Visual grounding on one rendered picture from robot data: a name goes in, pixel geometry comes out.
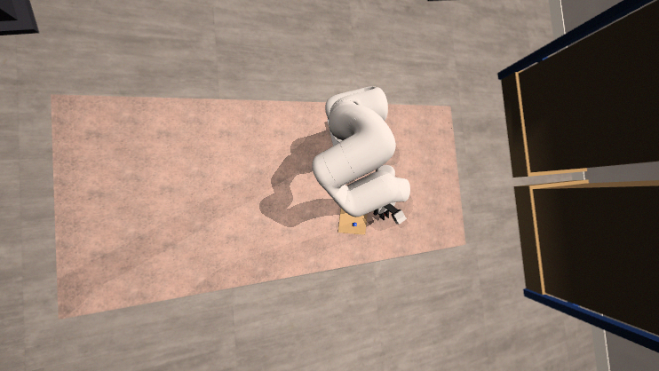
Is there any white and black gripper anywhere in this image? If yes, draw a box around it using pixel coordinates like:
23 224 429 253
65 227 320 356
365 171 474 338
373 202 395 220

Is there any tan flat mat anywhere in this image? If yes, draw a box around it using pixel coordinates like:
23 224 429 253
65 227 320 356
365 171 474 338
338 209 368 234

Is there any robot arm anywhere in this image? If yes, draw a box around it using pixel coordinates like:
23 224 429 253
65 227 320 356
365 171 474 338
312 86 410 225

